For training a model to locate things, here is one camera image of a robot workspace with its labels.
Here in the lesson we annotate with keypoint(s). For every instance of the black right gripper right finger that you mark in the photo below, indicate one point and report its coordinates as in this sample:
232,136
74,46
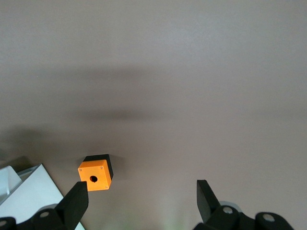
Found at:
208,203

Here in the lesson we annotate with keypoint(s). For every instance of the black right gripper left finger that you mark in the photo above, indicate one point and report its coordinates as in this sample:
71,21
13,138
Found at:
69,206

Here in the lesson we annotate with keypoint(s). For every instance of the white drawer cabinet housing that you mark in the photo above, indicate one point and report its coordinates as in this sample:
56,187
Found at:
36,189

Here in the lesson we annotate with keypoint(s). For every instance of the orange black button enclosure box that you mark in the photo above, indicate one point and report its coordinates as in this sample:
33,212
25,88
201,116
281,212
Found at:
96,175

